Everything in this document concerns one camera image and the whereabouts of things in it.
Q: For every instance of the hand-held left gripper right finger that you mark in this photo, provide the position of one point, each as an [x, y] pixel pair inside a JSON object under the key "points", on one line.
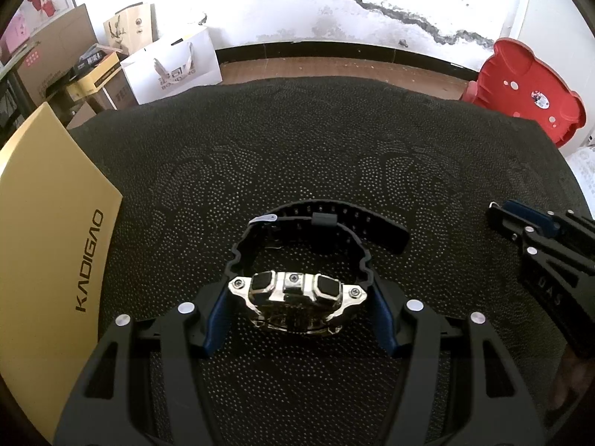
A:
{"points": [[386, 320]]}

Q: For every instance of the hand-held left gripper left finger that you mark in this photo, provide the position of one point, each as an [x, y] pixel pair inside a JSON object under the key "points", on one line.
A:
{"points": [[214, 320]]}

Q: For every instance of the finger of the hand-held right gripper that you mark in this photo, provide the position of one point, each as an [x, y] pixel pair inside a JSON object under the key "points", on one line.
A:
{"points": [[534, 216], [548, 288]]}

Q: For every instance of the black and silver wristwatch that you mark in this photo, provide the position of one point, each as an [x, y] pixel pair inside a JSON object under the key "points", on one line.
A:
{"points": [[293, 295]]}

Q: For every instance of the yellow cardboard box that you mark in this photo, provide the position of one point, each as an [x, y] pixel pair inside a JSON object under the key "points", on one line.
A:
{"points": [[51, 223]]}

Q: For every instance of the red bear-shaped plastic stool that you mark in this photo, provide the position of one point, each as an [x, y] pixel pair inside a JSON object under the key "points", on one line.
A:
{"points": [[520, 83]]}

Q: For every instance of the white paper shopping bag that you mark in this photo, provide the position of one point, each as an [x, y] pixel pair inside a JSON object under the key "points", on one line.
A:
{"points": [[172, 74]]}

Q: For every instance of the flat yellow carton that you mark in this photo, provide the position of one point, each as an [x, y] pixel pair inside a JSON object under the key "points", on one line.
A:
{"points": [[93, 81]]}

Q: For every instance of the dark printed box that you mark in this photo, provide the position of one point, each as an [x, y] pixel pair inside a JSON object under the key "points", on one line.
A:
{"points": [[93, 58]]}

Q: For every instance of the tan paper shopping bag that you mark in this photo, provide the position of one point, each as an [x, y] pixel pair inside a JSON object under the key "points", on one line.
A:
{"points": [[135, 23]]}

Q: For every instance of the large brown cardboard box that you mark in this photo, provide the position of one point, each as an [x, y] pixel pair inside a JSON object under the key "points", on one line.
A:
{"points": [[60, 42]]}

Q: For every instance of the pink paper bag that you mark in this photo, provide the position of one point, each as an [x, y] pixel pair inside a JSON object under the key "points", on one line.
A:
{"points": [[16, 30]]}

